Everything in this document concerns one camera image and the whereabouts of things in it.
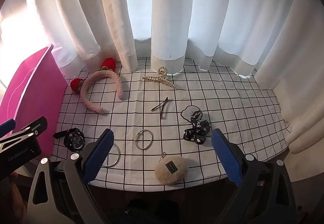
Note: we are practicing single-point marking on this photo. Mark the black wrist watch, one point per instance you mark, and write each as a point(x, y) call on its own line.
point(74, 140)

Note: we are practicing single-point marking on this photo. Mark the white curtain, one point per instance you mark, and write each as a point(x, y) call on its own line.
point(172, 11)

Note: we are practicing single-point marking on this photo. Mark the large silver bangle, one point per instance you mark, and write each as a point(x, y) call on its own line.
point(119, 154)

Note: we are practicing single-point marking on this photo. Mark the small silver bangle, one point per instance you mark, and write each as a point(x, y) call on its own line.
point(152, 137)

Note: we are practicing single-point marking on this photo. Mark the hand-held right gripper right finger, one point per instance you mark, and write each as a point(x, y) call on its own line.
point(226, 155)

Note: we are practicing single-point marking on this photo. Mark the pink fuzzy strawberry headband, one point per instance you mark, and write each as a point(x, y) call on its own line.
point(87, 98)

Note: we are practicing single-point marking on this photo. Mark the white black-checked tablecloth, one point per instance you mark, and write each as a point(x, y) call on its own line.
point(227, 102)

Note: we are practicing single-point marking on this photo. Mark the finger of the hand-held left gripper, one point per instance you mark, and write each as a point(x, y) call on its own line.
point(35, 125)
point(6, 126)

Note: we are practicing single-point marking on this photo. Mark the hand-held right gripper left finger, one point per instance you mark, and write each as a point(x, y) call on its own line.
point(98, 155)

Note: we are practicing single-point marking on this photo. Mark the pink plastic tub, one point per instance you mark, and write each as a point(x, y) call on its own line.
point(33, 92)

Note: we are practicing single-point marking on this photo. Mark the pearl hair claw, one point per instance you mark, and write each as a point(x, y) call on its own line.
point(162, 80)

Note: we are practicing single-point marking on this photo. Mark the brown metal hair clip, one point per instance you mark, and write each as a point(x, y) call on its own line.
point(159, 105)

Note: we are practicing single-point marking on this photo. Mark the white cloud-shaped charm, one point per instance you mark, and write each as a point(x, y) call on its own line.
point(186, 112)

